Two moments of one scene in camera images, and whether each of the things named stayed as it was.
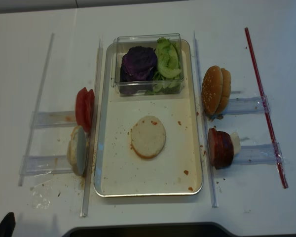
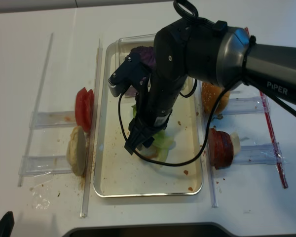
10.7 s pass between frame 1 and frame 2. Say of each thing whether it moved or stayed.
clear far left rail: stayed
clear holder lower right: stayed
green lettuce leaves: moved
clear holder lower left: stayed
